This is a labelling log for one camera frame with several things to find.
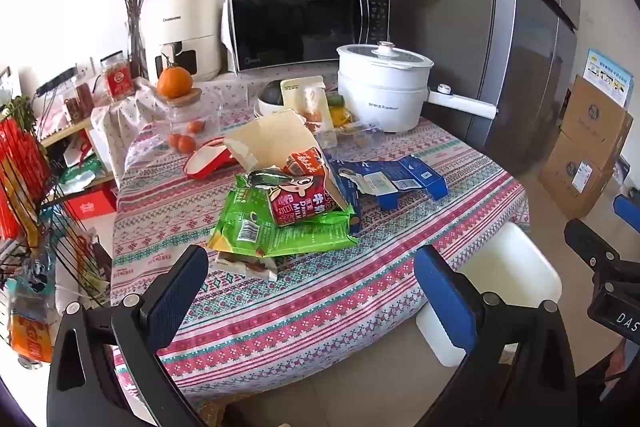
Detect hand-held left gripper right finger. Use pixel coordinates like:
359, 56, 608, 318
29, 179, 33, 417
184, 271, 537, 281
413, 244, 579, 427

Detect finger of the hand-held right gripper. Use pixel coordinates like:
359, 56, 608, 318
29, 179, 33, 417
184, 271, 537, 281
563, 219, 640, 289
613, 194, 640, 234

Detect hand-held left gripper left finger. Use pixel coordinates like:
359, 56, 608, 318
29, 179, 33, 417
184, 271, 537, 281
46, 244, 210, 427

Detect white trash bin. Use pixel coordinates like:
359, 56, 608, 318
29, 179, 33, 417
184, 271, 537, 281
414, 220, 564, 368

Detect white brown snack wrapper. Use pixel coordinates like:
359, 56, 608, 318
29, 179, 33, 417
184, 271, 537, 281
214, 251, 279, 283

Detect green snack packet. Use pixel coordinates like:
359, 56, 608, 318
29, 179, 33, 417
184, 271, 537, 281
207, 171, 359, 258

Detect blue carton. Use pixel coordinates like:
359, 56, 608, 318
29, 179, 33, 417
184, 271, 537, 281
327, 154, 450, 236

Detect beige paper bag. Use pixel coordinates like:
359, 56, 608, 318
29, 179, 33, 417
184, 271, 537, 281
222, 109, 326, 174

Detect yellow wrapper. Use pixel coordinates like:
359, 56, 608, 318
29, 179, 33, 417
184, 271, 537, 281
327, 104, 362, 128

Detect beige snack pouch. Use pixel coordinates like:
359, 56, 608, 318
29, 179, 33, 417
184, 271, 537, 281
279, 75, 334, 136

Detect cardboard box with white label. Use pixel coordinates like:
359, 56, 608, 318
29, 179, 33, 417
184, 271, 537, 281
538, 129, 621, 221

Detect red box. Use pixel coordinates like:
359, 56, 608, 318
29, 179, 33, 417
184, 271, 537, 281
63, 184, 119, 222

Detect patterned red green tablecloth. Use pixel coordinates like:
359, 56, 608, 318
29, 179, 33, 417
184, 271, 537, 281
111, 107, 531, 408

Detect blue printed box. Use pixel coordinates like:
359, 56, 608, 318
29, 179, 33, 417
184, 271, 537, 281
582, 48, 635, 110

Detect orange snack packet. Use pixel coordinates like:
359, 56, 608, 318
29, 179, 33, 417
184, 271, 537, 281
8, 306, 55, 364

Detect glass jar with wooden lid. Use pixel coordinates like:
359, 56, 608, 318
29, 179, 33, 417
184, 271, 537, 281
157, 88, 222, 156

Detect wooden side shelf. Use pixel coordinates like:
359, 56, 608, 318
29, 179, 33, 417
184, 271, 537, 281
37, 114, 124, 208

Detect red hanging packets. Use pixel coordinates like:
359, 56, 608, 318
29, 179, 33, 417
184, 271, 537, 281
0, 116, 52, 241

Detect large orange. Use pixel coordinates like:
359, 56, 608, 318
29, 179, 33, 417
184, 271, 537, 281
157, 62, 194, 99

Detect dark red container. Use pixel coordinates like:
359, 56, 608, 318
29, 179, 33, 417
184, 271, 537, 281
63, 84, 96, 123

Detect white electric pot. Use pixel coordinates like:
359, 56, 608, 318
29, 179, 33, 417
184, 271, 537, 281
336, 41, 499, 134

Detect red label jar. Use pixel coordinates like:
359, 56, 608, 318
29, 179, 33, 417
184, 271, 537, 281
100, 51, 136, 103

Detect grey refrigerator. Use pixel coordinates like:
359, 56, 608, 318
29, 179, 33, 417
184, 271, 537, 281
381, 0, 582, 176

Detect dark green squash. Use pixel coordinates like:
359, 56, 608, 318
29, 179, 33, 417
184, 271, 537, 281
258, 79, 289, 106

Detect green leafy sprig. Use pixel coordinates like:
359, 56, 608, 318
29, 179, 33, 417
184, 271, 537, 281
0, 95, 37, 134

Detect clear glass vase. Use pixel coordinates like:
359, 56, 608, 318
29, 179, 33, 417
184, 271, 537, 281
125, 20, 151, 80

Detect glass pot lid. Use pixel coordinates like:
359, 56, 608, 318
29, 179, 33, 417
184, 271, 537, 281
341, 41, 431, 68

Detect white air fryer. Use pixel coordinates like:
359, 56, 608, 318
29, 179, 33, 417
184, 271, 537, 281
141, 0, 224, 82

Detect black microwave oven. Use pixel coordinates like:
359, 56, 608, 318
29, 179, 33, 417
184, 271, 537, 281
222, 0, 393, 76

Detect black wire rack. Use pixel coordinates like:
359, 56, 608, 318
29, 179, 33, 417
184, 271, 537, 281
0, 114, 119, 310

